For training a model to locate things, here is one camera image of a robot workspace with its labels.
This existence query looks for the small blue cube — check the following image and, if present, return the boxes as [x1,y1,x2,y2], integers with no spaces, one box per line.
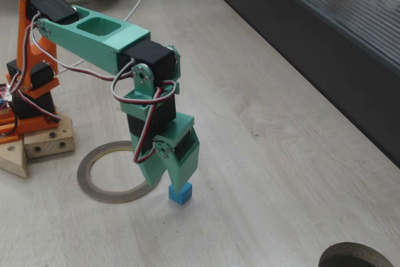
[168,181,193,206]

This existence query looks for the wooden base block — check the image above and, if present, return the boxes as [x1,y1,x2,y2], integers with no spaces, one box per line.
[23,115,76,159]

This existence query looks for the wooden plank with holes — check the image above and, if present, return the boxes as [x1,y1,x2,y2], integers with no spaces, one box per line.
[0,137,29,178]

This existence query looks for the red controller board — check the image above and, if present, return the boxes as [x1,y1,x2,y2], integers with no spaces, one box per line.
[0,83,12,114]

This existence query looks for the grey ring of tape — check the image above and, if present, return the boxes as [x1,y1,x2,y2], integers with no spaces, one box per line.
[76,141,158,204]

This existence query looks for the frosted partition with grey frame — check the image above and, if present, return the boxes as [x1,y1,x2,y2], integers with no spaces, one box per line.
[190,0,400,169]

